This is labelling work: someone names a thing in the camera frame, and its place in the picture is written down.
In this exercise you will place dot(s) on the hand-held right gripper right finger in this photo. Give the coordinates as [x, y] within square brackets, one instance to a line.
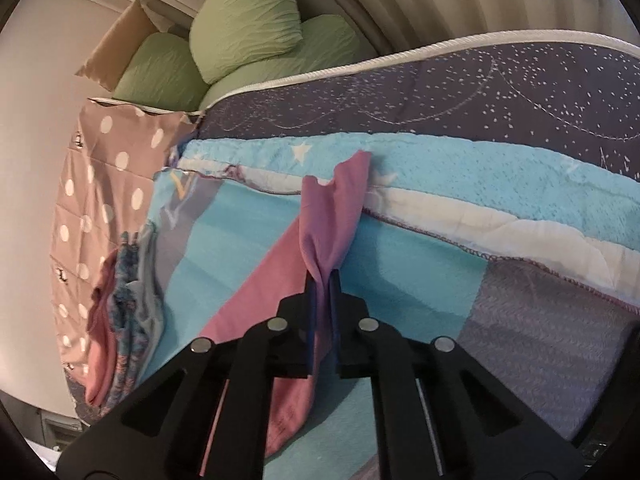
[345, 330]

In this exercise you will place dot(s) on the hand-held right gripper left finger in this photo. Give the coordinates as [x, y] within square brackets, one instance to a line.
[311, 320]

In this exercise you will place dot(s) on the pink garment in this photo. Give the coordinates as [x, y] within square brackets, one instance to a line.
[325, 220]
[102, 330]

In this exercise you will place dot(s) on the stack of folded clothes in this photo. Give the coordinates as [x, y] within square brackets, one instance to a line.
[132, 305]

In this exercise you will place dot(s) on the folded pink garment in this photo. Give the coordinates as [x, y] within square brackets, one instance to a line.
[102, 330]

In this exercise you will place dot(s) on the pink polka dot sheet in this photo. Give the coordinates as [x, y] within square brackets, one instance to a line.
[100, 185]

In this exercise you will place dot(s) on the green pillow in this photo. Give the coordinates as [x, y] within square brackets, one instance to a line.
[320, 50]
[245, 15]
[160, 70]

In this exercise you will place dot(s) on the white low furniture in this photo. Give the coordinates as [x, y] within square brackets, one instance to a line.
[57, 430]

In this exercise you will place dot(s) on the dark starry quilt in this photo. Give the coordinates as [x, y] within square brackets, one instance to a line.
[500, 95]

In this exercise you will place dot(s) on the beige pillow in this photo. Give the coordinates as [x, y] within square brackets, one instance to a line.
[122, 45]

